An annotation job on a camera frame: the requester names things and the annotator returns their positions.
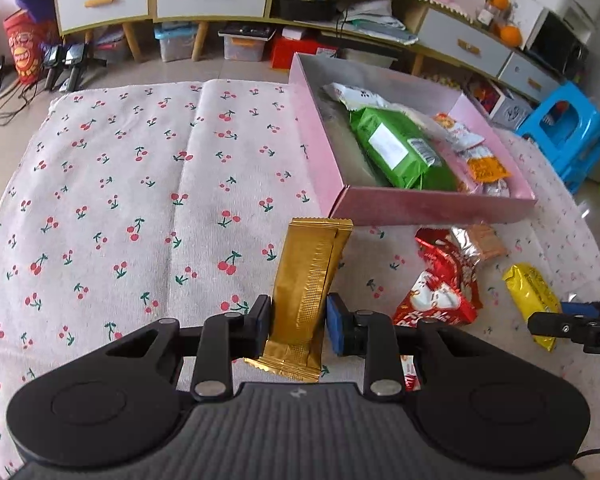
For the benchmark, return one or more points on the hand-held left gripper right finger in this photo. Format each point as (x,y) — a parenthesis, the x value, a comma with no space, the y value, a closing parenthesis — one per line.
(336,325)

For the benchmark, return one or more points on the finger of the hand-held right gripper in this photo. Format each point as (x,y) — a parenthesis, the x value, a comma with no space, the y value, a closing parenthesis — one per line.
(555,327)
(577,307)

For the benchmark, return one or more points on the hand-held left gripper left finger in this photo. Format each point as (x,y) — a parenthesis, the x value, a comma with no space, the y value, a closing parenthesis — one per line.
(260,320)

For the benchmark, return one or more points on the yellow snack packet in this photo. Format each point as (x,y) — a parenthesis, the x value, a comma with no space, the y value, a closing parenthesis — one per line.
(530,290)

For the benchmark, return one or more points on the gold stick packet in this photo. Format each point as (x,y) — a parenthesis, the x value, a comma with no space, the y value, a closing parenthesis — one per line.
(300,285)

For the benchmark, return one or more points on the pink cardboard box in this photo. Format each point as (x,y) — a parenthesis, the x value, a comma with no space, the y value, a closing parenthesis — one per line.
(430,205)

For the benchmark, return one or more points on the orange cookie packet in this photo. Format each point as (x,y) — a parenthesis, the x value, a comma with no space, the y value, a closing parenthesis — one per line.
(487,167)

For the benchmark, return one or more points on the green snack packet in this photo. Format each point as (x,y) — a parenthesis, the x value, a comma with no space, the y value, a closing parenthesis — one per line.
(400,150)

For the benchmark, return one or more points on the clear tan wafer packet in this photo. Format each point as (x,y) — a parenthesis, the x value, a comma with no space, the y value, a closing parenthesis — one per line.
(482,242)

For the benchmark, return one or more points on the blue plastic stool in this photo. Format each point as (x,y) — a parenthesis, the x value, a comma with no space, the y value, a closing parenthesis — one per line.
(565,135)

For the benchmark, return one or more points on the long clear white snack packet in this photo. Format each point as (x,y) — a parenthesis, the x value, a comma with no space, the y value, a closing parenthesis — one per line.
(345,145)

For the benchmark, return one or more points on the cherry print tablecloth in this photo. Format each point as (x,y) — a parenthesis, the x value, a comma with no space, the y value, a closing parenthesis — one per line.
(130,185)

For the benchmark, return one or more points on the white red print snack packet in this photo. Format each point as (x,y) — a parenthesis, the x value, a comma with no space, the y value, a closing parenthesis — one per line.
(457,130)

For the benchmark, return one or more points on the white dark print snack packet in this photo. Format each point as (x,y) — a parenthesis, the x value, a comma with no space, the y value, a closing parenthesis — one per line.
(355,95)

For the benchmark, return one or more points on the black microwave oven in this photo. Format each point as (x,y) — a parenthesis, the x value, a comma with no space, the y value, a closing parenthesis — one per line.
(555,42)

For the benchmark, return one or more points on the red box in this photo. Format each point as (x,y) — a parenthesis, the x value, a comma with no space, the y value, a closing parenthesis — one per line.
(300,52)

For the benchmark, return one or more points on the clear storage bin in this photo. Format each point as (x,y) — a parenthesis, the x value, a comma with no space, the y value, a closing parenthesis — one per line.
(247,45)
(175,42)

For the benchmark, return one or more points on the black devices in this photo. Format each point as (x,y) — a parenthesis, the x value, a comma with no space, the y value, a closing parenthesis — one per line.
(70,62)

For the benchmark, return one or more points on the red snack bucket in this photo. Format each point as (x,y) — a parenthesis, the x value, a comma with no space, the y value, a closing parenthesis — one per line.
(25,47)

